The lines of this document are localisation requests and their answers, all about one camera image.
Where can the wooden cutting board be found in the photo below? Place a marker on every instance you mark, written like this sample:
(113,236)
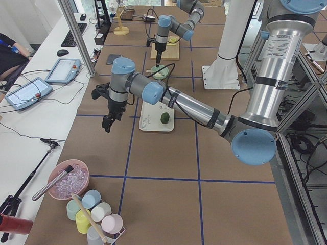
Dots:
(172,49)

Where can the teach pendant far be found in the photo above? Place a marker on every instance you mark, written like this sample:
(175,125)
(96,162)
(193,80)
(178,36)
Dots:
(63,71)

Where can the teach pendant near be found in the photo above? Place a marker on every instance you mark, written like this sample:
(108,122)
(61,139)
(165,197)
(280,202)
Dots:
(28,94)

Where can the seated person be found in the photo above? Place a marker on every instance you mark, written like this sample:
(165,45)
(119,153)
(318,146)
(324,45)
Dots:
(14,59)

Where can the white rectangular tray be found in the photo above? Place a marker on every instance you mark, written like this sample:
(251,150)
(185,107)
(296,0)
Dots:
(150,118)

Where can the pink cup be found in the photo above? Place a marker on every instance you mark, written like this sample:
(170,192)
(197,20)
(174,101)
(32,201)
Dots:
(112,224)

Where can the grey folded cloth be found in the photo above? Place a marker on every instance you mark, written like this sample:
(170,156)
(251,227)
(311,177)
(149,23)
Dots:
(111,58)

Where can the wire cup rack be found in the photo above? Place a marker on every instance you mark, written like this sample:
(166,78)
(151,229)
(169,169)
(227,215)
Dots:
(111,223)

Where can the teach pendant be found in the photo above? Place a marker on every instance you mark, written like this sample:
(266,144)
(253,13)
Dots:
(63,71)
(28,94)

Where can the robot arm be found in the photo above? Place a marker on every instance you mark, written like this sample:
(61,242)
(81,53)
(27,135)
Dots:
(167,23)
(252,133)

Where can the blue cup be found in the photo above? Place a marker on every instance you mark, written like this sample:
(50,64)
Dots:
(91,199)

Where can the aluminium frame post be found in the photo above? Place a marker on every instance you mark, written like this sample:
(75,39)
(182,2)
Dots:
(73,26)

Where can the black tripod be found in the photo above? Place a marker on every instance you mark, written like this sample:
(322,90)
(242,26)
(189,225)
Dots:
(11,203)

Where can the wooden mug tree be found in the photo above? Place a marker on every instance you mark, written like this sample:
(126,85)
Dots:
(120,30)

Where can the green avocado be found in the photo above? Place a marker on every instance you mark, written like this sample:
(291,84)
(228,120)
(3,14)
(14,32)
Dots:
(165,117)

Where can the black computer mouse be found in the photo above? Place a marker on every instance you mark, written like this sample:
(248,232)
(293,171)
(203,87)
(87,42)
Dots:
(62,52)

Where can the white cup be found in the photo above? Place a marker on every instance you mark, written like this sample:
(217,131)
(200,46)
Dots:
(100,211)

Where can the grey cup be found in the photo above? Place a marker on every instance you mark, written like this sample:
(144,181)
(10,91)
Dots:
(93,237)

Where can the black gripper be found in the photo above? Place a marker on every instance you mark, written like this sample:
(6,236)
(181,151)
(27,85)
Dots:
(160,48)
(115,106)

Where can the metal scoop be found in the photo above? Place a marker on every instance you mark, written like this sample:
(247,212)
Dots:
(146,18)

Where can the yellow cup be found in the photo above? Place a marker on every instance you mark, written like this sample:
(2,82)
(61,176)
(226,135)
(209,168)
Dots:
(82,222)

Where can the pink bowl with ice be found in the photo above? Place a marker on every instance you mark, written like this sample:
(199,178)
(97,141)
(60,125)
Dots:
(75,182)

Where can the red cylinder bottle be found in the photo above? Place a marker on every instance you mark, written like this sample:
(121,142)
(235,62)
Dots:
(16,225)

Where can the green cup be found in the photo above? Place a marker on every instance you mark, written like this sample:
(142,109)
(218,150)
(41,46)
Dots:
(72,209)

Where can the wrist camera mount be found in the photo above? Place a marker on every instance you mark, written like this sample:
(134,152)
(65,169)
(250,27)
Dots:
(150,41)
(101,90)

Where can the light green bowl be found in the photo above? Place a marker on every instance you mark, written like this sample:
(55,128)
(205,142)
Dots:
(161,69)

